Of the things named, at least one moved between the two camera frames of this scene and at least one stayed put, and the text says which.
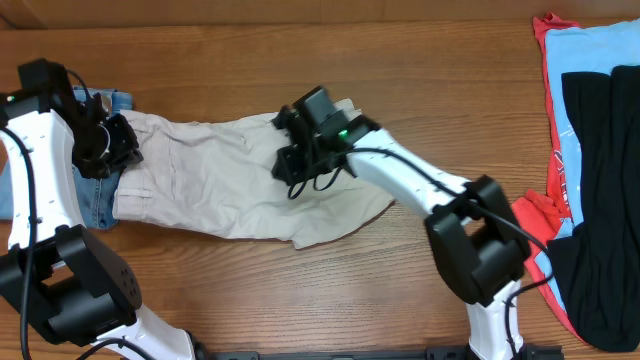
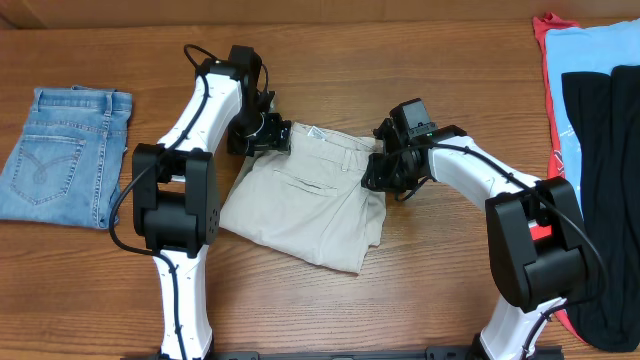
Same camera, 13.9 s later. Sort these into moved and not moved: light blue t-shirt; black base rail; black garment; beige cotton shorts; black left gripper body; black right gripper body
Moved: black left gripper body; black right gripper body; beige cotton shorts
Not moved: light blue t-shirt; black garment; black base rail
